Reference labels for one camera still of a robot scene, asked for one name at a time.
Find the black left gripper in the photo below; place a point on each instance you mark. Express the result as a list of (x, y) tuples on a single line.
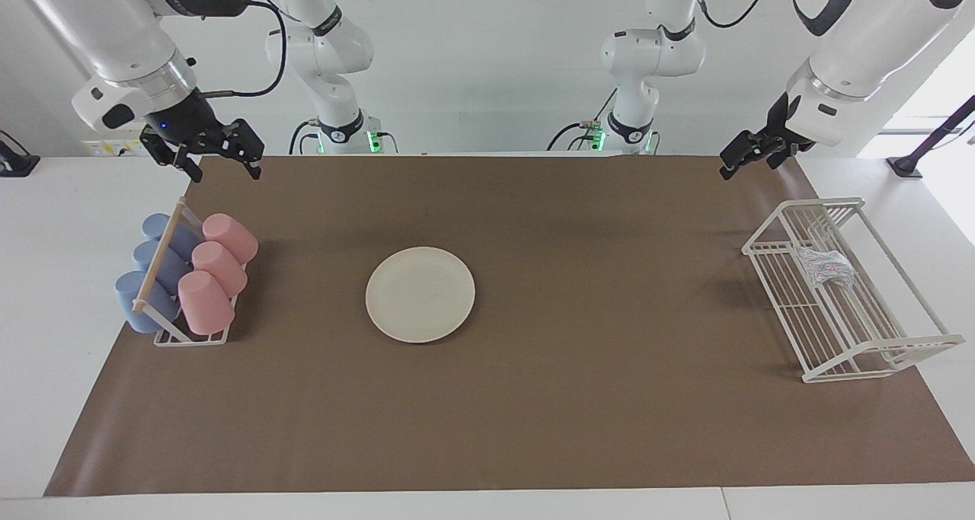
[(783, 132)]

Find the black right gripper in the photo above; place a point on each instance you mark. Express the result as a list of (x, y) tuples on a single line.
[(187, 124)]

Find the clear plastic bag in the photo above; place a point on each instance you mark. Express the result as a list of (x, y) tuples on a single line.
[(824, 267)]

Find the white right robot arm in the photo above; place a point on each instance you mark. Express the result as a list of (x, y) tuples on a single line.
[(107, 25)]

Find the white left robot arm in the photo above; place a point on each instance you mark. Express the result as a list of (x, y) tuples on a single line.
[(868, 40)]

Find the cream round plate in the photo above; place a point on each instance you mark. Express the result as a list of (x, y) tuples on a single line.
[(420, 295)]

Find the blue plastic cup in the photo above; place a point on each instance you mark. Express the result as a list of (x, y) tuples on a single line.
[(131, 299), (146, 255), (156, 224)]

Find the pink plastic cup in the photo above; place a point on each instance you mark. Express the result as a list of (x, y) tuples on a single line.
[(204, 304), (221, 269), (230, 237)]

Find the cup holder rack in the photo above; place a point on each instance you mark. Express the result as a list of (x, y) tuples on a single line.
[(164, 250)]

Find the black clamp stand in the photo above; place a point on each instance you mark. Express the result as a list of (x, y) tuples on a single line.
[(925, 143)]

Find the black desk device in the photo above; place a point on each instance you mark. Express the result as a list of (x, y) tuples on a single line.
[(15, 162)]

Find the brown table mat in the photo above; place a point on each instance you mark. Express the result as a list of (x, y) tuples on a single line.
[(571, 413)]

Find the white wall socket box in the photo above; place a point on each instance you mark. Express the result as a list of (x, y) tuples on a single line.
[(122, 138)]

